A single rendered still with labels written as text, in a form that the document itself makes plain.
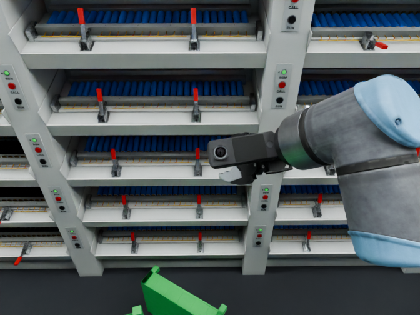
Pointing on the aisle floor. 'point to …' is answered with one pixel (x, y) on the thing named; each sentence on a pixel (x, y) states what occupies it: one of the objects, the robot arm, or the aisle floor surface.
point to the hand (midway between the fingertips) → (219, 166)
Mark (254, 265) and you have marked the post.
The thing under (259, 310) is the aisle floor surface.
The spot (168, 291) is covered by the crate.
